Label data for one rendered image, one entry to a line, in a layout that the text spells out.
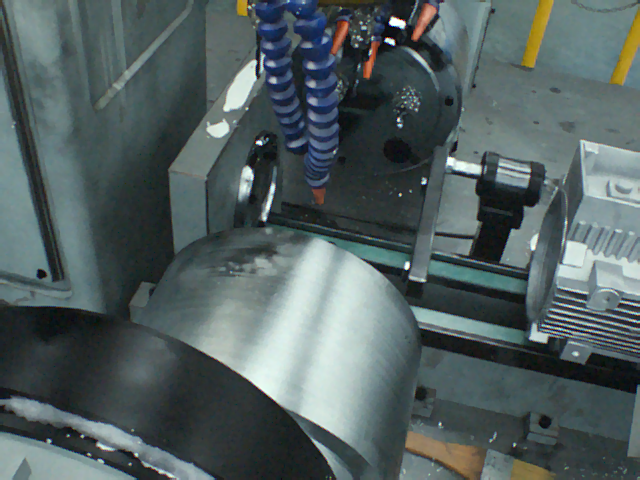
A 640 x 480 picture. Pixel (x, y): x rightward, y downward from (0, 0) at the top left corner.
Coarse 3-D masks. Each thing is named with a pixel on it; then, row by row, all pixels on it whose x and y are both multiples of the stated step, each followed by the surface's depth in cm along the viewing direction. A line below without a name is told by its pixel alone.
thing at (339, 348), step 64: (192, 256) 58; (256, 256) 55; (320, 256) 55; (192, 320) 50; (256, 320) 50; (320, 320) 51; (384, 320) 55; (256, 384) 46; (320, 384) 48; (384, 384) 52; (320, 448) 46; (384, 448) 50
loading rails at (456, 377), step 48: (336, 240) 93; (384, 240) 92; (432, 288) 91; (480, 288) 90; (432, 336) 83; (480, 336) 82; (432, 384) 88; (480, 384) 86; (528, 384) 84; (576, 384) 82; (624, 384) 80; (528, 432) 85; (624, 432) 86
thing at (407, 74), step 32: (416, 0) 94; (448, 0) 100; (384, 32) 89; (448, 32) 94; (352, 64) 93; (384, 64) 92; (416, 64) 90; (448, 64) 90; (384, 96) 95; (416, 96) 92; (448, 96) 93; (352, 128) 99; (384, 128) 98; (416, 128) 97; (448, 128) 96; (352, 160) 103; (384, 160) 102; (416, 160) 100
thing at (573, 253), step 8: (560, 176) 81; (560, 184) 80; (568, 240) 70; (568, 248) 70; (576, 248) 70; (584, 248) 70; (560, 256) 72; (568, 256) 70; (576, 256) 70; (584, 256) 70; (528, 264) 89; (560, 264) 72; (568, 264) 70; (576, 264) 70; (528, 328) 80; (536, 328) 78; (528, 336) 79; (536, 336) 78; (544, 336) 78
